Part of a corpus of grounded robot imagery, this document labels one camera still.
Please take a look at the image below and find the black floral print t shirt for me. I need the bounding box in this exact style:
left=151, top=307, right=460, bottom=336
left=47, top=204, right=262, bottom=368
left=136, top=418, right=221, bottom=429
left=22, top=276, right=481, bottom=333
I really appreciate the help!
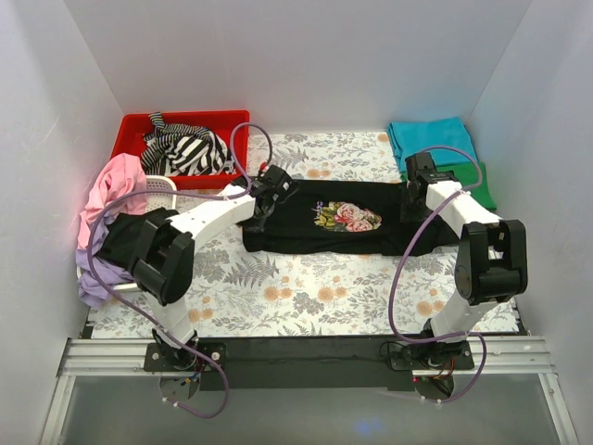
left=238, top=178, right=462, bottom=257

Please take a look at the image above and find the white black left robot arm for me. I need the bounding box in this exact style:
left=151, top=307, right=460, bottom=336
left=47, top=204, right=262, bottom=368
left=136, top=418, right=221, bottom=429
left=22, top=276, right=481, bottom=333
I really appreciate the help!
left=129, top=165, right=297, bottom=371

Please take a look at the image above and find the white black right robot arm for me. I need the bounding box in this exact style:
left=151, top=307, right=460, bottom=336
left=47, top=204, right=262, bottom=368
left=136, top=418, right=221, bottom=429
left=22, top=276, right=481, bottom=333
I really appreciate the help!
left=402, top=147, right=528, bottom=369

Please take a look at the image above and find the folded blue t shirt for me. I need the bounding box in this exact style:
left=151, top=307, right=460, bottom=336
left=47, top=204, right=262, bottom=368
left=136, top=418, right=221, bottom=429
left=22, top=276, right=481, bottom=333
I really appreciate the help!
left=386, top=118, right=478, bottom=173

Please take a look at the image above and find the folded green t shirt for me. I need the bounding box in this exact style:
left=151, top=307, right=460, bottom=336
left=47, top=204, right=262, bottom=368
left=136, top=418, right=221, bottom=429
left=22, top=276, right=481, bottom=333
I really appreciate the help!
left=425, top=162, right=497, bottom=210

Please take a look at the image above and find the red plastic bin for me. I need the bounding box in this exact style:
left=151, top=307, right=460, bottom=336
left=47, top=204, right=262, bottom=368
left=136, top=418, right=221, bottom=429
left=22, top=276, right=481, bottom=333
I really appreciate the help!
left=111, top=109, right=250, bottom=190

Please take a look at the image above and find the black white striped shirt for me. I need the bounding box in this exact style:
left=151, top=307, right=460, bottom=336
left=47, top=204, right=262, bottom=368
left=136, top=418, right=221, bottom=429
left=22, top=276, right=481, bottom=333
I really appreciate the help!
left=140, top=112, right=235, bottom=177

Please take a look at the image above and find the floral patterned table mat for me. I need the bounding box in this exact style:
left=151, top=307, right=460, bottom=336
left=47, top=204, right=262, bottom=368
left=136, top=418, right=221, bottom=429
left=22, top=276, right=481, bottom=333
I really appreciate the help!
left=90, top=132, right=519, bottom=338

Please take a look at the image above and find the white plastic laundry basket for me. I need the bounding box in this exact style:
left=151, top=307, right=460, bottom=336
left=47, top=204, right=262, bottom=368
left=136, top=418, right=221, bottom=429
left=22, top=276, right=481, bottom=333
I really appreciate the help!
left=76, top=175, right=180, bottom=294

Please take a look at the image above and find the pink shirt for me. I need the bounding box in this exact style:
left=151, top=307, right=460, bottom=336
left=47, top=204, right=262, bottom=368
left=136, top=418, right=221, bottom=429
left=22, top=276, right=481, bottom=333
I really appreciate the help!
left=78, top=153, right=147, bottom=249

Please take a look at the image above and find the black shirt in basket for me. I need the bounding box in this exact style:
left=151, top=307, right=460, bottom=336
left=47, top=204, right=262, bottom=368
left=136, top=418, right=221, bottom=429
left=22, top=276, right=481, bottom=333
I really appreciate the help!
left=96, top=208, right=178, bottom=271

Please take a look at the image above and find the lavender shirt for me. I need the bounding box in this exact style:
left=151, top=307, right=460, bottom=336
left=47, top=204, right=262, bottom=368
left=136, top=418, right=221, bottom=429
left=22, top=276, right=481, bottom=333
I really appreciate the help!
left=76, top=216, right=132, bottom=309

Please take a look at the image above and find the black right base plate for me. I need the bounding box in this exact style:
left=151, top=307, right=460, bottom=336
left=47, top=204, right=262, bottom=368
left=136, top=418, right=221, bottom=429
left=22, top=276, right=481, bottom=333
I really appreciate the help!
left=379, top=340, right=474, bottom=371

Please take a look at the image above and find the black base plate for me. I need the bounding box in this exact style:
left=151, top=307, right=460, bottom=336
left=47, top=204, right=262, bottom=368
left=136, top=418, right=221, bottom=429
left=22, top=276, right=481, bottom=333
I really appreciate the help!
left=379, top=340, right=474, bottom=371
left=143, top=342, right=226, bottom=372

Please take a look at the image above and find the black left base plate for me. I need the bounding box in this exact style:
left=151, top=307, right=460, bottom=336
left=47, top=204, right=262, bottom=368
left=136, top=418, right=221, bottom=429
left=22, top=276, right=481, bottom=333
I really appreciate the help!
left=143, top=342, right=226, bottom=372

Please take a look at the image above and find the aluminium frame rail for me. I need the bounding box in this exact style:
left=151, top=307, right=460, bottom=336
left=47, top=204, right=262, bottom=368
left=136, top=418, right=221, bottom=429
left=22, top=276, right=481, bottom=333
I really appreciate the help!
left=58, top=336, right=556, bottom=376

